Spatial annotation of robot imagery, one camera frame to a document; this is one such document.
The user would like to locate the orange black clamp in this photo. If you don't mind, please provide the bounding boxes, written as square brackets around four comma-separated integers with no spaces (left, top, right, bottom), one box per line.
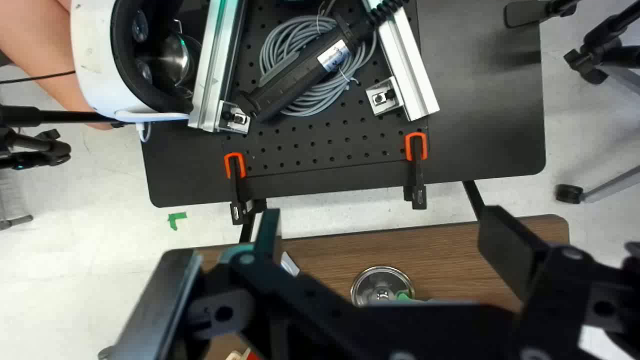
[404,132,428,210]
[223,151,266,223]

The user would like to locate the black power adapter block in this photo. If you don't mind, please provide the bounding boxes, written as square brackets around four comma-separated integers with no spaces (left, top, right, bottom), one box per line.
[232,16,376,122]

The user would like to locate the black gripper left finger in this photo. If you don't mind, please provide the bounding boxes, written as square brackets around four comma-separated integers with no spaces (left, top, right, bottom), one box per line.
[228,208,283,268]

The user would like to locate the black perforated breadboard table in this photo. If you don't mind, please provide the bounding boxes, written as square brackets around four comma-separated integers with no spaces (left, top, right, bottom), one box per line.
[143,0,546,205]

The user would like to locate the white VR headset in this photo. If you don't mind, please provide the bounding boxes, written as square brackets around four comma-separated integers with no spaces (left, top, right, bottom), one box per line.
[71,0,201,124]

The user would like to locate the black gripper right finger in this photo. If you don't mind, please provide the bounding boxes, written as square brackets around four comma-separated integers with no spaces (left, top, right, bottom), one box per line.
[479,205,550,297]

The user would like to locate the aluminium extrusion rail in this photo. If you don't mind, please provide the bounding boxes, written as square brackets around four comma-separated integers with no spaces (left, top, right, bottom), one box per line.
[188,0,250,134]
[367,7,441,122]

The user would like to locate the green tape floor marker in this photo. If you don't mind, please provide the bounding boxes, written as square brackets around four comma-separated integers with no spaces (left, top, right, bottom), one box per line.
[167,212,188,231]

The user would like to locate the left aluminium extrusion rail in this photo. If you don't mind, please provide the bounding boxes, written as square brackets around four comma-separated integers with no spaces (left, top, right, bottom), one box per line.
[188,0,250,134]

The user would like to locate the black tripod at left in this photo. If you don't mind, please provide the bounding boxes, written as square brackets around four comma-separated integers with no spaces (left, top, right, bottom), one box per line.
[0,106,114,169]

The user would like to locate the left orange black clamp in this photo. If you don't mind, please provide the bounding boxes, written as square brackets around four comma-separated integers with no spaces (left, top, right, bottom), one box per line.
[223,151,266,223]

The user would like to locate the person's bare leg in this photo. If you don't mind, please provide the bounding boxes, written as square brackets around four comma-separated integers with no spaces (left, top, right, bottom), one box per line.
[0,0,93,111]

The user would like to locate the black stand at right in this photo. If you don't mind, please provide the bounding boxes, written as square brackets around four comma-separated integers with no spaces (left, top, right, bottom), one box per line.
[502,0,640,204]

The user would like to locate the right orange black clamp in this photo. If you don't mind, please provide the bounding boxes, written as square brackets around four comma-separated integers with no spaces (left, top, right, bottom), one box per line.
[404,132,428,210]

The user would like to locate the right aluminium extrusion rail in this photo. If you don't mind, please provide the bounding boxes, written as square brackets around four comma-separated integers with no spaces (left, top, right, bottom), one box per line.
[367,7,441,122]

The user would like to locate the shiny metal bowl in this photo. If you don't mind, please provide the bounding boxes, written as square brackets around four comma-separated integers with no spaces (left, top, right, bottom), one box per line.
[350,265,414,306]

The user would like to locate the coiled grey cable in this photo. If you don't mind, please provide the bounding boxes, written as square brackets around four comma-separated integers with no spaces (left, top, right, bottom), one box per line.
[257,14,380,119]

